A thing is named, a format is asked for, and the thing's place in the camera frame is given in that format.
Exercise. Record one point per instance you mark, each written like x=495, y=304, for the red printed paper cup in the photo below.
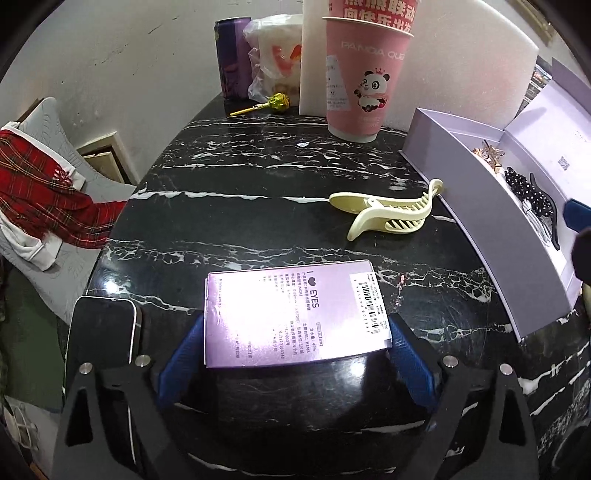
x=369, y=11

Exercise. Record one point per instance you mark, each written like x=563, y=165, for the red plaid scarf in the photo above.
x=46, y=194

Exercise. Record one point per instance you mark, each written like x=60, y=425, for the purple drink can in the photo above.
x=231, y=60

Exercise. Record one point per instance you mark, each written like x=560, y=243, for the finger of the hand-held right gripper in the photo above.
x=582, y=254
x=579, y=213

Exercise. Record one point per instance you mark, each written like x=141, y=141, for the black hair clip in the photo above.
x=554, y=217

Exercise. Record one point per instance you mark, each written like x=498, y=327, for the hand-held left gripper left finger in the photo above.
x=182, y=355

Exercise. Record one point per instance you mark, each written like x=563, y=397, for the cream hair clip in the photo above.
x=383, y=210

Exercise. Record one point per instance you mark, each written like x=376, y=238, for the small purple carton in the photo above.
x=277, y=318

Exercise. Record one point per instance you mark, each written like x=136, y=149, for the pink panda paper cup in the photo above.
x=364, y=83

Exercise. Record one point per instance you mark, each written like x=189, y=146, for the beige wooden drawer unit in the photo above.
x=108, y=159

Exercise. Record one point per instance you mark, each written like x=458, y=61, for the white plastic bag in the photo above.
x=277, y=60

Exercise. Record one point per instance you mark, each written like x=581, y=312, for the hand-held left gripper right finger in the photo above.
x=411, y=364

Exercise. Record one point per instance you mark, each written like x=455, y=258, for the clear star hair clip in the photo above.
x=488, y=151

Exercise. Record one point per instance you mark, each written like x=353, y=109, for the lavender gift box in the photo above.
x=498, y=240

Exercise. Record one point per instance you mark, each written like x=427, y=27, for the black smartphone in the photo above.
x=99, y=327

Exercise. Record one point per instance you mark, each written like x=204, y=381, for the white foam board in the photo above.
x=461, y=69

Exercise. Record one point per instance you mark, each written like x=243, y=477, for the printed box stack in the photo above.
x=539, y=85

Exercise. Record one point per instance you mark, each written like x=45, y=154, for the yellow lollipop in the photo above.
x=279, y=102

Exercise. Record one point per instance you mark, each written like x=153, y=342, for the polka dot black scrunchie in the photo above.
x=526, y=189

